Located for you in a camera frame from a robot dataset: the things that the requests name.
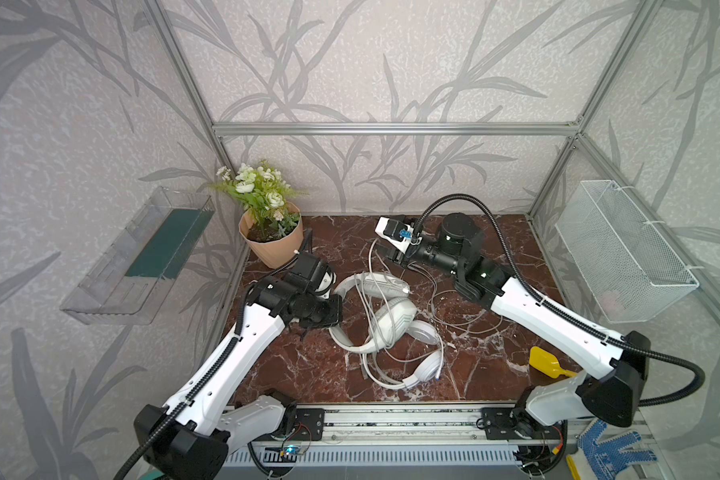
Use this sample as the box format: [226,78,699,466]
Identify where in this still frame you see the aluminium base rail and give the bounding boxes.
[215,400,661,469]

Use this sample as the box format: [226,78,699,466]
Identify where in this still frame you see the aluminium frame crossbar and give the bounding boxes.
[212,122,579,137]

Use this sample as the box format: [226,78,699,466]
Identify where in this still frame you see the artificial green white plant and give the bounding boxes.
[212,160,303,243]

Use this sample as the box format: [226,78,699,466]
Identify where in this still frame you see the clear plastic wall shelf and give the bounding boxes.
[60,187,215,326]

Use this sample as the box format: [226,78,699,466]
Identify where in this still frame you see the peach flower pot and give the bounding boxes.
[239,202,305,269]

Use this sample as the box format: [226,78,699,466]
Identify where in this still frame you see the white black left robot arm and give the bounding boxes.
[115,232,342,479]

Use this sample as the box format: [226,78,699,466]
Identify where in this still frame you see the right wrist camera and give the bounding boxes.
[375,216,422,254]

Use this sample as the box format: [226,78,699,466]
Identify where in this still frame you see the white headphones pair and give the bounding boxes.
[360,320,445,390]
[329,272,417,354]

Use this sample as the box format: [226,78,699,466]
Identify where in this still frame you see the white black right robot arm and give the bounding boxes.
[375,193,706,427]

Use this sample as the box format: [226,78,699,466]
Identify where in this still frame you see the white wire mesh basket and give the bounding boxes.
[556,180,699,324]

